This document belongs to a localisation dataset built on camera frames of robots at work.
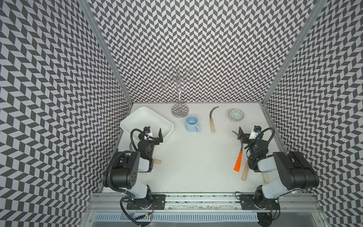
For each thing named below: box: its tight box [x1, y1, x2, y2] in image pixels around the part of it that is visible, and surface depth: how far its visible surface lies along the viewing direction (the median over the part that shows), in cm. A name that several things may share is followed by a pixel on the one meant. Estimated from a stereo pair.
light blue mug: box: [184, 114, 201, 133], surface depth 101 cm
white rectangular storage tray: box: [120, 106, 174, 142], surface depth 107 cm
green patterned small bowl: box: [228, 108, 245, 123], surface depth 110 cm
